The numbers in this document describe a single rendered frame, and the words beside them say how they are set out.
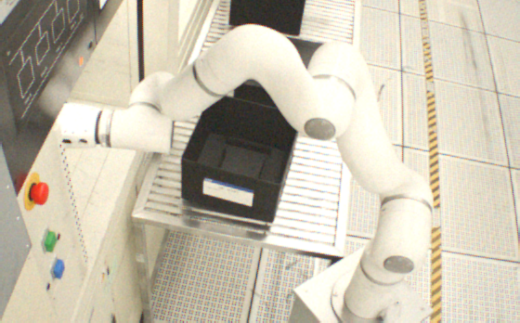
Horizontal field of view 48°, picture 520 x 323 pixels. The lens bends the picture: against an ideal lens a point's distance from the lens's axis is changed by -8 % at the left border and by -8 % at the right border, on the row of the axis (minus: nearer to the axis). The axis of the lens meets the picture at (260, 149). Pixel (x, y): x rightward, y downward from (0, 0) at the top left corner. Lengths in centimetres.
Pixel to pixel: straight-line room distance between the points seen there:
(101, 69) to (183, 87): 66
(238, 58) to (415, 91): 247
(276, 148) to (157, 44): 51
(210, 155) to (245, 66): 82
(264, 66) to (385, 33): 281
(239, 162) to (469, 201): 148
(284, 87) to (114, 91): 88
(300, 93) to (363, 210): 182
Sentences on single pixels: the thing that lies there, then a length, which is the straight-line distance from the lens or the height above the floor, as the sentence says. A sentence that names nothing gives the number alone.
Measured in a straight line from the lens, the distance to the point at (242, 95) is 201.
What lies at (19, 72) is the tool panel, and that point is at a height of 159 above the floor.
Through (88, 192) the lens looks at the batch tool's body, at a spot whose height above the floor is 87.
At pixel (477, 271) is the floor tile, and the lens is 282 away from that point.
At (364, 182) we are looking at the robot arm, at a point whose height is 127.
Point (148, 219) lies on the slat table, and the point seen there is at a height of 76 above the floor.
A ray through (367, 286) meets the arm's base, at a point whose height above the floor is 92.
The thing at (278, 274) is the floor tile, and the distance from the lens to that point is 255.
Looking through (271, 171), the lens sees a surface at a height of 77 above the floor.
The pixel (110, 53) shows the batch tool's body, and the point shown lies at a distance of 176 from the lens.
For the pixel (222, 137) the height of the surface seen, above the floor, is 77.
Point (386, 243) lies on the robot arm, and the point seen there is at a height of 116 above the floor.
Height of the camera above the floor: 217
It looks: 47 degrees down
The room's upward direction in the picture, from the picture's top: 9 degrees clockwise
